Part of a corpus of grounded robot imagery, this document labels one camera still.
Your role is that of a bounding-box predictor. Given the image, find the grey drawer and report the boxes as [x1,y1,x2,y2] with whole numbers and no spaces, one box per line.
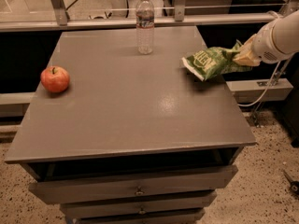
[60,190,216,218]
[76,208,205,224]
[29,165,237,204]

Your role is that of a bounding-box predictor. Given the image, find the grey metal railing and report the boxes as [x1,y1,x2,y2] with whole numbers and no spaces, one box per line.
[0,0,298,32]

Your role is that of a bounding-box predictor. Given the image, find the bottom grey drawer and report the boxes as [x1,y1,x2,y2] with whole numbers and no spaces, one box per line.
[76,208,205,224]

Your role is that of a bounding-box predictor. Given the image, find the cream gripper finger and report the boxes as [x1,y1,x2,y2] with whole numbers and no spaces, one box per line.
[240,35,256,53]
[233,49,261,66]

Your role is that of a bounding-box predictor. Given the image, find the middle grey drawer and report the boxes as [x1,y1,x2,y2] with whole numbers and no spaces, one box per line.
[60,190,216,218]

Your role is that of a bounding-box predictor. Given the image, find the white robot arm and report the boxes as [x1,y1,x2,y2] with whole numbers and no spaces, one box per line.
[233,11,299,66]

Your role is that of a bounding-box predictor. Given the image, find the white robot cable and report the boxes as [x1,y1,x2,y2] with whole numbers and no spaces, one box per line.
[236,59,283,108]

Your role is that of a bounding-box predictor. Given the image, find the clear plastic water bottle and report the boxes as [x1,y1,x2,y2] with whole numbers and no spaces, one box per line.
[135,0,155,54]

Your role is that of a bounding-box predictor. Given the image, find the green jalapeno chip bag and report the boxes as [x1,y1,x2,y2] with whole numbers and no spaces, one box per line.
[182,41,252,81]

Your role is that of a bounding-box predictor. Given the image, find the top grey drawer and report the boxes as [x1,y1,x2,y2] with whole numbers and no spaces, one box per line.
[29,165,237,204]

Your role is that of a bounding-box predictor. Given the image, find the red apple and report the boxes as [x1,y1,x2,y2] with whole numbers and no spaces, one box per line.
[40,66,70,93]

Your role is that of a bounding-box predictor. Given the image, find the grey drawer cabinet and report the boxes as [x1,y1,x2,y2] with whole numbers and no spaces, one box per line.
[4,26,258,224]

